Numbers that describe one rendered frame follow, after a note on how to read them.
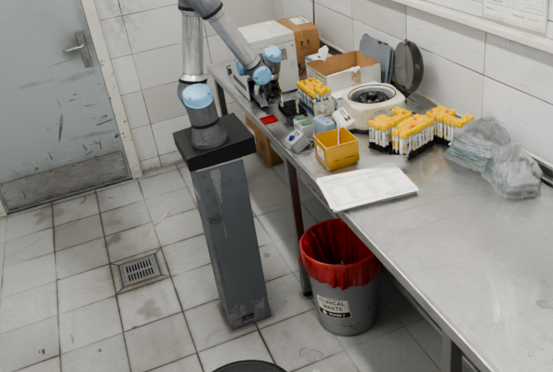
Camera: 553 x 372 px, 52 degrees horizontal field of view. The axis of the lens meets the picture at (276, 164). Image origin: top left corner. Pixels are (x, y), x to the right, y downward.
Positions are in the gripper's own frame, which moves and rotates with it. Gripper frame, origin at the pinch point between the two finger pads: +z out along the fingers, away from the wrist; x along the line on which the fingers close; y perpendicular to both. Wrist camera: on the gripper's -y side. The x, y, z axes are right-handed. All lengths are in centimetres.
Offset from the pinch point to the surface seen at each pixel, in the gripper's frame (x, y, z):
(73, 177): -105, -82, 137
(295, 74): 20.8, -14.1, 4.0
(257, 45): 3.5, -23.6, -12.3
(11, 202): -148, -79, 143
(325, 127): 7, 42, -29
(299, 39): 39, -48, 18
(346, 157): 7, 61, -34
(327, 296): -6, 90, 26
